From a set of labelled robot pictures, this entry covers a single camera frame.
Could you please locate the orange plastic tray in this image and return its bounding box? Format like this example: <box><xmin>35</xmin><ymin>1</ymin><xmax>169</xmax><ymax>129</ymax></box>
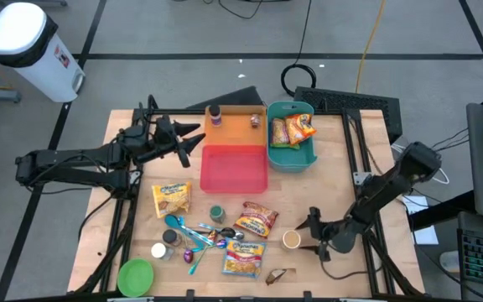
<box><xmin>204</xmin><ymin>104</ymin><xmax>269</xmax><ymax>148</ymax></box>

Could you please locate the tan lidded food jar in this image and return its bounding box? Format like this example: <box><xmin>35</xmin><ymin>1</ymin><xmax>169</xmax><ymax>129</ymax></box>
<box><xmin>281</xmin><ymin>229</ymin><xmax>302</xmax><ymax>252</ymax></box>

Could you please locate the shiny silver metal spoon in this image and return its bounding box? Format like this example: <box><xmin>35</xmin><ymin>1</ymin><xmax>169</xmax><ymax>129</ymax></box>
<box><xmin>197</xmin><ymin>221</ymin><xmax>246</xmax><ymax>242</ymax></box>

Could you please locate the orange Maruchan ramen packet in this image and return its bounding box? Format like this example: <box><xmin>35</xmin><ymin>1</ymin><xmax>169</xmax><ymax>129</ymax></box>
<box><xmin>233</xmin><ymin>200</ymin><xmax>280</xmax><ymax>240</ymax></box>

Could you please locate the brown snack bar wrapper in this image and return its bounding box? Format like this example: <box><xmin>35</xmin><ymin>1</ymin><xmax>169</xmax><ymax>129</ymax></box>
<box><xmin>264</xmin><ymin>268</ymin><xmax>288</xmax><ymax>287</ymax></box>

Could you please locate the light blue plastic spoon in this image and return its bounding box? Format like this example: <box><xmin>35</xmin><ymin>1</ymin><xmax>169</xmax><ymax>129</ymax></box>
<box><xmin>180</xmin><ymin>224</ymin><xmax>216</xmax><ymax>247</ymax></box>

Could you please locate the green pink chips bag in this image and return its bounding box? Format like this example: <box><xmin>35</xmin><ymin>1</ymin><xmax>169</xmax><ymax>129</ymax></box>
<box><xmin>270</xmin><ymin>117</ymin><xmax>290</xmax><ymax>149</ymax></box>

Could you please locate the iridescent spoon teal handle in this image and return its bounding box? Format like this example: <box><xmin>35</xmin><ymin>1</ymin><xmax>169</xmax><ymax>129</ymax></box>
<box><xmin>188</xmin><ymin>238</ymin><xmax>229</xmax><ymax>276</ymax></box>

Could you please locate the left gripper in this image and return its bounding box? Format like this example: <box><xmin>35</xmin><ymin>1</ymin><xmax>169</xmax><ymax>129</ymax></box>
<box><xmin>134</xmin><ymin>115</ymin><xmax>207</xmax><ymax>169</ymax></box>

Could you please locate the white lidded glass jar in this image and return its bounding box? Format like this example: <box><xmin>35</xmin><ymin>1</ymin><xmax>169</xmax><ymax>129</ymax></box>
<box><xmin>149</xmin><ymin>242</ymin><xmax>175</xmax><ymax>263</ymax></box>

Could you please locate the green plastic bowl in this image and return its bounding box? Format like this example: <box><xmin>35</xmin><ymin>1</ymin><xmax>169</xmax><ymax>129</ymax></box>
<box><xmin>117</xmin><ymin>258</ymin><xmax>155</xmax><ymax>299</ymax></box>

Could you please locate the white cable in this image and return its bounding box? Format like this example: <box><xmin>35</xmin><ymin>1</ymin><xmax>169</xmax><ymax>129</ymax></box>
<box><xmin>391</xmin><ymin>142</ymin><xmax>451</xmax><ymax>186</ymax></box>

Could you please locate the white paper sheet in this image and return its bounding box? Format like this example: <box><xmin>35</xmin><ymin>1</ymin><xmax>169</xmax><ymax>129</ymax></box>
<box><xmin>401</xmin><ymin>195</ymin><xmax>440</xmax><ymax>247</ymax></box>

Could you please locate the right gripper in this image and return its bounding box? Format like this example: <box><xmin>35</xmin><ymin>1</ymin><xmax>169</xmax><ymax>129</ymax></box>
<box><xmin>294</xmin><ymin>206</ymin><xmax>358</xmax><ymax>263</ymax></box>

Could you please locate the white trash can black liner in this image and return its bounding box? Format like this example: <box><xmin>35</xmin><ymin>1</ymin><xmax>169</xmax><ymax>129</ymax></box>
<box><xmin>0</xmin><ymin>2</ymin><xmax>86</xmax><ymax>104</ymax></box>

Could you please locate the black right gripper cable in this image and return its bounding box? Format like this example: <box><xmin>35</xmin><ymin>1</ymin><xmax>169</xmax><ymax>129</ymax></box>
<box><xmin>319</xmin><ymin>251</ymin><xmax>371</xmax><ymax>281</ymax></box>

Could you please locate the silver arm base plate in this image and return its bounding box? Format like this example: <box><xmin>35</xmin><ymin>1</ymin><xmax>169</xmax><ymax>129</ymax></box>
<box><xmin>352</xmin><ymin>170</ymin><xmax>373</xmax><ymax>186</ymax></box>

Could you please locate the black desk leg bar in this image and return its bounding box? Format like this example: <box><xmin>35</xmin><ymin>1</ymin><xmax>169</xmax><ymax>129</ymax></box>
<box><xmin>408</xmin><ymin>190</ymin><xmax>477</xmax><ymax>232</ymax></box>

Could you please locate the teal plastic bin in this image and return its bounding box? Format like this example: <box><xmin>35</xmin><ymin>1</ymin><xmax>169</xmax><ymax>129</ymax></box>
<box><xmin>266</xmin><ymin>100</ymin><xmax>319</xmax><ymax>174</ymax></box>

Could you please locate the black metal rig frame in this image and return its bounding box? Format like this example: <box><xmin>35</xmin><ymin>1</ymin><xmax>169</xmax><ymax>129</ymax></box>
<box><xmin>68</xmin><ymin>94</ymin><xmax>425</xmax><ymax>302</ymax></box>

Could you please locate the yellow Maruchan ramen packet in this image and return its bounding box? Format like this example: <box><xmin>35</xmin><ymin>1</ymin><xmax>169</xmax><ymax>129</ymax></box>
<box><xmin>151</xmin><ymin>180</ymin><xmax>193</xmax><ymax>219</ymax></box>

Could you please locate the yellow hanging cable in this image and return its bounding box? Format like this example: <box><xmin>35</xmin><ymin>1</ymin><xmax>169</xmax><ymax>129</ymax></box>
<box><xmin>354</xmin><ymin>0</ymin><xmax>388</xmax><ymax>94</ymax></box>

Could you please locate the blue Maruchan beef ramen packet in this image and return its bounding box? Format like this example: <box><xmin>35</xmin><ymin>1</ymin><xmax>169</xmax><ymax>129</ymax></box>
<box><xmin>221</xmin><ymin>238</ymin><xmax>267</xmax><ymax>279</ymax></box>

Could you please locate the white computer mouse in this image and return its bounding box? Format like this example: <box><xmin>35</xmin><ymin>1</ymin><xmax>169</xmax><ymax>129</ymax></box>
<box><xmin>439</xmin><ymin>250</ymin><xmax>460</xmax><ymax>273</ymax></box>

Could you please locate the bright orange snack bag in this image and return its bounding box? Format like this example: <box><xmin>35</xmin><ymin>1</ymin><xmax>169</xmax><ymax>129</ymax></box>
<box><xmin>284</xmin><ymin>112</ymin><xmax>318</xmax><ymax>146</ymax></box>

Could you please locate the black coiled hanging cable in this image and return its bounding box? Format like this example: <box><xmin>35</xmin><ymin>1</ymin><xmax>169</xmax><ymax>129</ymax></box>
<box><xmin>280</xmin><ymin>0</ymin><xmax>318</xmax><ymax>98</ymax></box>

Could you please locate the green lidded spice jar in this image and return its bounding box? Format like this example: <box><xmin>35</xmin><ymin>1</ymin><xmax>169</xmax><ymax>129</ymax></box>
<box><xmin>209</xmin><ymin>204</ymin><xmax>227</xmax><ymax>225</ymax></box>

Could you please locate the black looped floor cable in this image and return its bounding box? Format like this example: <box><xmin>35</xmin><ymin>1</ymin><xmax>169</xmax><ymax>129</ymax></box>
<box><xmin>201</xmin><ymin>0</ymin><xmax>293</xmax><ymax>21</ymax></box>

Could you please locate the black lidded glass jar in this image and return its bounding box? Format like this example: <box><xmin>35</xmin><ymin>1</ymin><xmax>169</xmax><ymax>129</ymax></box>
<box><xmin>161</xmin><ymin>228</ymin><xmax>183</xmax><ymax>248</ymax></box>

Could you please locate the red plastic bin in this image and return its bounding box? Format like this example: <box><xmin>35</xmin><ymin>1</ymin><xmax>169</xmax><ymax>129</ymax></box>
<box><xmin>199</xmin><ymin>144</ymin><xmax>269</xmax><ymax>195</ymax></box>

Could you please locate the purple labelled black-lid jar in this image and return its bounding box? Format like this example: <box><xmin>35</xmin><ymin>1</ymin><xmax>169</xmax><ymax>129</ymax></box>
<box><xmin>208</xmin><ymin>104</ymin><xmax>223</xmax><ymax>128</ymax></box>

